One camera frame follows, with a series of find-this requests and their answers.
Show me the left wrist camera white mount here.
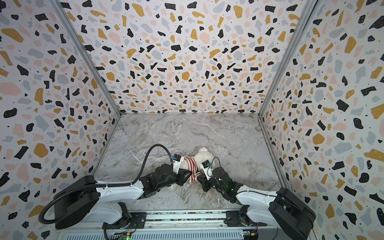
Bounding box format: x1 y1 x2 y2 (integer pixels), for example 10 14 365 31
172 154 184 174

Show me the white plush teddy bear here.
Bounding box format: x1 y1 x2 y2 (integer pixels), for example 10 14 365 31
169 146 214 191

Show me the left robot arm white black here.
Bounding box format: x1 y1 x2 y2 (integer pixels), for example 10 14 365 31
54 164 193 229

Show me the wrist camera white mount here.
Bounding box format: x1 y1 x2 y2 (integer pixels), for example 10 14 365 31
172 154 184 174
201 160 213 180

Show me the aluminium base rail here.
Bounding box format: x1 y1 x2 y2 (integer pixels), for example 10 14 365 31
55 208 314 240

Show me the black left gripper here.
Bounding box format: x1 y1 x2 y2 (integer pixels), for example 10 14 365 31
159 167 195 191

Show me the black corrugated cable hose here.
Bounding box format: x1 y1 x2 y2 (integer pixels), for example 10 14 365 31
38 143 175 225

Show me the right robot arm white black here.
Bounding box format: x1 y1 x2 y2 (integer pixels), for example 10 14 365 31
197 167 316 240

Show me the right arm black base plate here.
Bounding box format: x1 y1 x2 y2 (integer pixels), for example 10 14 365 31
224 210 267 228

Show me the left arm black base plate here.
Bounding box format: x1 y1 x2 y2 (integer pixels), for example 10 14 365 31
102 212 147 230

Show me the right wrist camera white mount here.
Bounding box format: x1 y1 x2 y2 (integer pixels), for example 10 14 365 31
201 160 213 180

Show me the red white striped sweater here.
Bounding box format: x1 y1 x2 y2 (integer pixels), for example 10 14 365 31
184 156 202 184

